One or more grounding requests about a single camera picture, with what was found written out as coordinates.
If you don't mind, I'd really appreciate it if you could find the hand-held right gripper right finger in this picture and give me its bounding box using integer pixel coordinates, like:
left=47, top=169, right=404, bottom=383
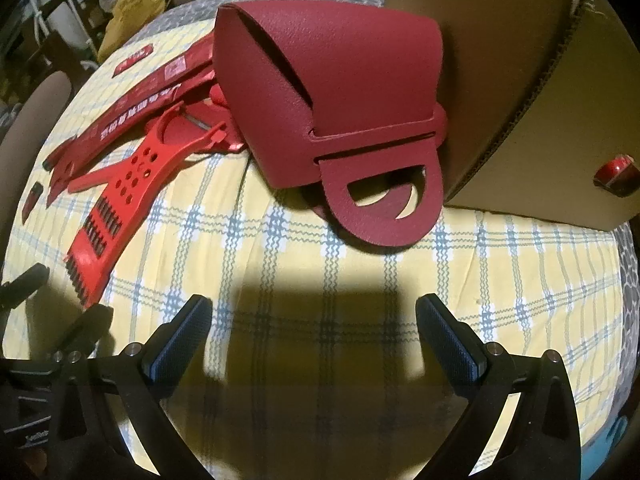
left=416, top=294, right=587, bottom=480

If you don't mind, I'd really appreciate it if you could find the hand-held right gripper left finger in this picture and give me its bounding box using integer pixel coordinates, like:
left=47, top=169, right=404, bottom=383
left=47, top=294, right=213, bottom=480

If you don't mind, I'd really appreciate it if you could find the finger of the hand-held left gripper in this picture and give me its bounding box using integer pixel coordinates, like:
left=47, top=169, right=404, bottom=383
left=0, top=262, right=51, bottom=306
left=45, top=304, right=115, bottom=361

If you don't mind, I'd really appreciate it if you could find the long red packet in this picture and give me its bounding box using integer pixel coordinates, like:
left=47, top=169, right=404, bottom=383
left=50, top=62, right=216, bottom=196
left=112, top=35, right=218, bottom=106

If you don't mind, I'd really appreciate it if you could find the brown cardboard box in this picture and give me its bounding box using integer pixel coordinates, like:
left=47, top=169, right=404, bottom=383
left=385, top=0, right=640, bottom=233

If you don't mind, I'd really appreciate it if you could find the dark red leather bag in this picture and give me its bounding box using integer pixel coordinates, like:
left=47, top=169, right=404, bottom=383
left=214, top=1, right=448, bottom=248

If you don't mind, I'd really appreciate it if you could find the small red packet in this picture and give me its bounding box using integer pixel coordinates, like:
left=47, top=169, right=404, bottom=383
left=22, top=182, right=43, bottom=221
left=112, top=45, right=153, bottom=76

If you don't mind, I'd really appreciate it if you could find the red plastic peeler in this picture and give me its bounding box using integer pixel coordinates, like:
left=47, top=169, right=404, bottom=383
left=62, top=107, right=233, bottom=308

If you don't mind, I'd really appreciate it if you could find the yellow plaid cloth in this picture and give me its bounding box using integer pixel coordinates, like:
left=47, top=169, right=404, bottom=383
left=0, top=25, right=631, bottom=466

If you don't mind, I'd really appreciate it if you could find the brown chair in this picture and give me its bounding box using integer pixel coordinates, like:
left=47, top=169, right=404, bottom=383
left=0, top=70, right=76, bottom=241

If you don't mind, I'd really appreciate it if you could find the small red shiny object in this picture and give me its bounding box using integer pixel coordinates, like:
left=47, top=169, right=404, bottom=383
left=592, top=154, right=640, bottom=198

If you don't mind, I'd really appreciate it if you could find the white metal drying rack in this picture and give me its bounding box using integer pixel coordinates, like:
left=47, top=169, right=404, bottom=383
left=27, top=0, right=101, bottom=61

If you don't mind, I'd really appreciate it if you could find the yellow plastic bag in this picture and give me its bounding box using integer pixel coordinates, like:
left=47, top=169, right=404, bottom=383
left=97, top=0, right=166, bottom=63

